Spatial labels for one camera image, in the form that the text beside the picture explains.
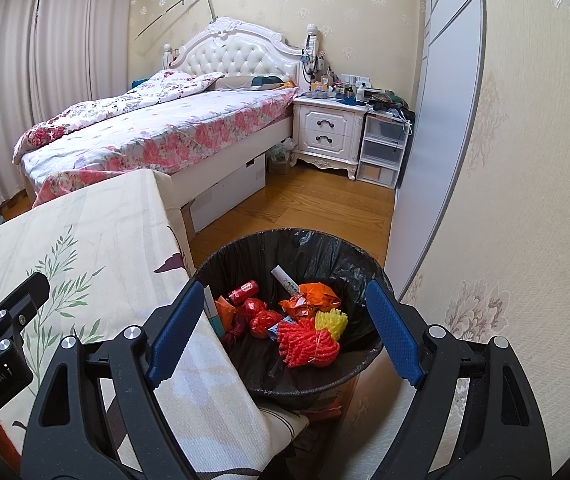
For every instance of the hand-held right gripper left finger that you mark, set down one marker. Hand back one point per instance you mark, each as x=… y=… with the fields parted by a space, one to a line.
x=177 y=330

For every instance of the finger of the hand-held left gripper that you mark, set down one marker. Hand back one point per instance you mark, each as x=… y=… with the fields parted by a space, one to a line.
x=25 y=292

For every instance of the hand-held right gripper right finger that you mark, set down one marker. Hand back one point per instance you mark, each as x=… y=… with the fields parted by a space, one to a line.
x=395 y=330

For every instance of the dark red mesh bag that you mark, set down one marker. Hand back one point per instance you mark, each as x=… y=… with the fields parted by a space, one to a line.
x=235 y=332

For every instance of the yellow foam fruit net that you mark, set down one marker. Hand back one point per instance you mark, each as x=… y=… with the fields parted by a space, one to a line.
x=332 y=324

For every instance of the red label glass bottle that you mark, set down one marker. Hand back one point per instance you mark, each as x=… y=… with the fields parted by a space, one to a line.
x=242 y=292

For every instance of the orange plastic bag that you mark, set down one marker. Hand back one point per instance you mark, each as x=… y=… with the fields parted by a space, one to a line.
x=315 y=300

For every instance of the red plastic bag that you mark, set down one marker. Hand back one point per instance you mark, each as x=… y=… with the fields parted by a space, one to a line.
x=264 y=320

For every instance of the red foam fruit net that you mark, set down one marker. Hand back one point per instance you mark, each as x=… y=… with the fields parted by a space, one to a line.
x=307 y=345

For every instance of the trash bin with black liner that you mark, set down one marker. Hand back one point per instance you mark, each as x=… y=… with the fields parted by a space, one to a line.
x=315 y=255

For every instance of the orange fuzzy cloth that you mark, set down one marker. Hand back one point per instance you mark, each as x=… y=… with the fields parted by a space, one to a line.
x=2 y=440

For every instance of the floral print tablecloth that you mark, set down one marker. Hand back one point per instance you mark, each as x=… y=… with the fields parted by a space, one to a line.
x=90 y=225

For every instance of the white box under bed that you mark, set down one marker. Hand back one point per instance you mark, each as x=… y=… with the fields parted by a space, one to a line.
x=230 y=190

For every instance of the clear plastic drawer unit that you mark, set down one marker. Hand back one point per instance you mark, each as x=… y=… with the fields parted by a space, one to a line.
x=382 y=152

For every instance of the white upholstered bed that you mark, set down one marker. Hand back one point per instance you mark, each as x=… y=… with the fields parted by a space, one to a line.
x=190 y=135

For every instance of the floral quilt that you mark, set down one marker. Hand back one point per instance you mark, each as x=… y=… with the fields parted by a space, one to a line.
x=115 y=105

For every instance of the white nightstand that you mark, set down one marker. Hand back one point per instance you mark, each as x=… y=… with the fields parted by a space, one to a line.
x=327 y=132

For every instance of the white wardrobe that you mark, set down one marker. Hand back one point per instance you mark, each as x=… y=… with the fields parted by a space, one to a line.
x=440 y=110

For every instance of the beige curtains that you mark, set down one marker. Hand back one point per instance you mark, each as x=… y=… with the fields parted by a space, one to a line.
x=40 y=50

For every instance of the nightstand clutter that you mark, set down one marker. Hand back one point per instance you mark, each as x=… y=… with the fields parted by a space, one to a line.
x=345 y=87

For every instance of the pillow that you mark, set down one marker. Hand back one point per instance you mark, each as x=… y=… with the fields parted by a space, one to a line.
x=245 y=82

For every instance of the metal rod above bed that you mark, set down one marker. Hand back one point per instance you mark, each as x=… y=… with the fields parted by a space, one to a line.
x=175 y=12

